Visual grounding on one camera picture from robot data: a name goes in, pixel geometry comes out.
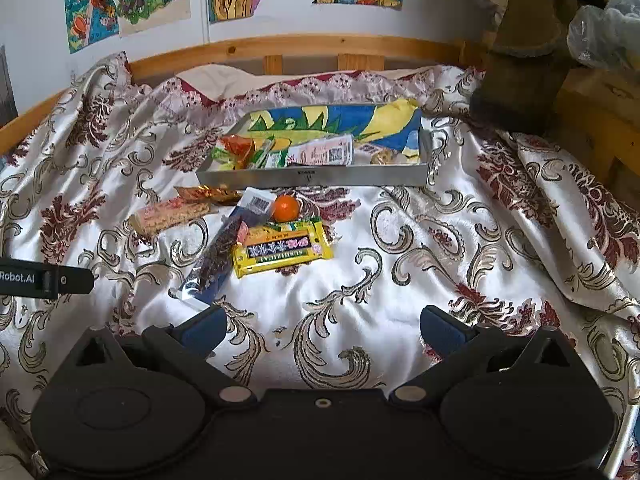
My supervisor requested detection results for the pink cracker packet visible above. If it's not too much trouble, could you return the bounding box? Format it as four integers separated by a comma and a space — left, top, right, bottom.
127, 197, 212, 239

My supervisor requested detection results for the clear nut bar packet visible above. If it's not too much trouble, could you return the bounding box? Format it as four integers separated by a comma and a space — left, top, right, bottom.
359, 142, 403, 166

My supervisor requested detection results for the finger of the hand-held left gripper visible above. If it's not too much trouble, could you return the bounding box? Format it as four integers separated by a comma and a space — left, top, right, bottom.
50, 265, 96, 295

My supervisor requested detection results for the yellow snack packet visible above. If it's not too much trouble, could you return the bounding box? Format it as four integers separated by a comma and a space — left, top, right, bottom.
231, 216, 335, 279

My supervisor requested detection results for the grey panel door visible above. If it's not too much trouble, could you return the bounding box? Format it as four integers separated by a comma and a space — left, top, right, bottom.
0, 45, 19, 121

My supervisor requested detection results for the metal tray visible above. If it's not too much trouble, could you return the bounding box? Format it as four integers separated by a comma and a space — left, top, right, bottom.
196, 100, 433, 188

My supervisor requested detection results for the orange tangerine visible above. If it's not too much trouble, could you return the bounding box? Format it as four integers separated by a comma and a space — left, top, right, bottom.
273, 195, 301, 223

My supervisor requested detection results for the white pink label packet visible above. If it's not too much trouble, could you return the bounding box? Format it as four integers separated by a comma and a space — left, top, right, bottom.
287, 135, 355, 166

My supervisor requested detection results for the red-haired girl wall poster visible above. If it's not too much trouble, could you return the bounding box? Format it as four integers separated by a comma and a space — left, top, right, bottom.
64, 0, 121, 55

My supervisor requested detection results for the floral satin blanket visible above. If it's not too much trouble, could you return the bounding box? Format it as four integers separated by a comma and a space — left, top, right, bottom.
0, 52, 640, 480

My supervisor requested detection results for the wooden bed frame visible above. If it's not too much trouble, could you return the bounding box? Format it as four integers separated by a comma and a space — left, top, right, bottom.
0, 35, 496, 156

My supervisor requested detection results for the raw wooden frame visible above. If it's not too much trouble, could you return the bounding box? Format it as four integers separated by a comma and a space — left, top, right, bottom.
550, 67, 640, 201

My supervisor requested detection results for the orange crinkled snack packet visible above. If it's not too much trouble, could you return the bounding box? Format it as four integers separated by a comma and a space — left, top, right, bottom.
220, 135, 257, 170

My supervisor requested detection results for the clear plastic bag of clothes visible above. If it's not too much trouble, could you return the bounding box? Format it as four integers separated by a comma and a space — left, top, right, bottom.
567, 0, 640, 72

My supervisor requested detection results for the green corn snack packet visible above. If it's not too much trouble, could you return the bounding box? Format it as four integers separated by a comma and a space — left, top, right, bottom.
247, 137, 277, 170

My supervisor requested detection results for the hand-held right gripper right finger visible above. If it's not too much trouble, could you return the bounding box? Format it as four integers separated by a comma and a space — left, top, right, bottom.
387, 305, 583, 407

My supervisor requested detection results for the long dark blue snack packet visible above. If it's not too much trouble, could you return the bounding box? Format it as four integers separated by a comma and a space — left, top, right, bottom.
169, 186, 277, 307

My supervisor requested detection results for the reddish gold snack packet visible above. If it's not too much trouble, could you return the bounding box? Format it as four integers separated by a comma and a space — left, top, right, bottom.
174, 185, 243, 207

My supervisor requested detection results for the dinosaur drawing tray liner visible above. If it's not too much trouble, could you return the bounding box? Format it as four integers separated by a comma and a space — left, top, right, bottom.
237, 100, 423, 163

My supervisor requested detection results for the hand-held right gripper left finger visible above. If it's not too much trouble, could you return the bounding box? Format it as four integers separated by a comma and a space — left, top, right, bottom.
65, 305, 258, 407

